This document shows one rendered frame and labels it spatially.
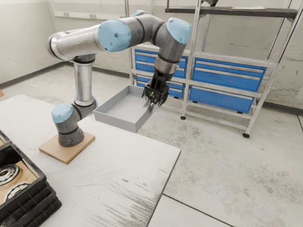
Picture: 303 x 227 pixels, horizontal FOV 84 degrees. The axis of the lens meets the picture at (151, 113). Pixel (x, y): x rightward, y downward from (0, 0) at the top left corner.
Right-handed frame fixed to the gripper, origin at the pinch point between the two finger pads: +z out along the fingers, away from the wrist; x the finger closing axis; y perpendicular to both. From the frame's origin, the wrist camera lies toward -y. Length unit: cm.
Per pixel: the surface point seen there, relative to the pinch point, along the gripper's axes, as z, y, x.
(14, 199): 23, 46, -24
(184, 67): 36, -142, -5
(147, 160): 37.0, -1.7, 8.1
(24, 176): 37, 36, -35
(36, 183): 22, 39, -23
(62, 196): 45, 33, -19
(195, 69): 32, -140, 8
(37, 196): 30, 41, -22
